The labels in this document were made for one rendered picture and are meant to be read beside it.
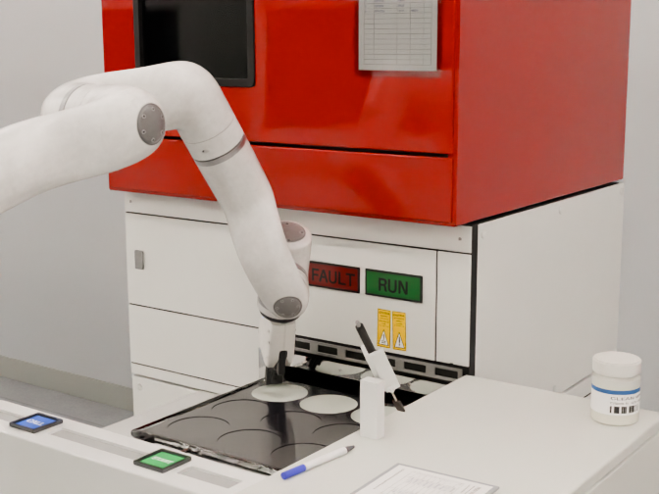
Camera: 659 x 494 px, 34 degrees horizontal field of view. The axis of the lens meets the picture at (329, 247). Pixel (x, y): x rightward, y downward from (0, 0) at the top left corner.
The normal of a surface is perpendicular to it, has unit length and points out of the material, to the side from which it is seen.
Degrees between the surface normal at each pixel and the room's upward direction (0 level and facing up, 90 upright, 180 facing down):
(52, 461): 90
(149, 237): 90
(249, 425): 0
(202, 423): 0
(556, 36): 90
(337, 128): 90
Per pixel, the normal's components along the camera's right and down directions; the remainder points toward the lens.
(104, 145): 0.16, 0.41
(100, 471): -0.58, 0.15
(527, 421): 0.00, -0.98
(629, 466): 0.81, 0.11
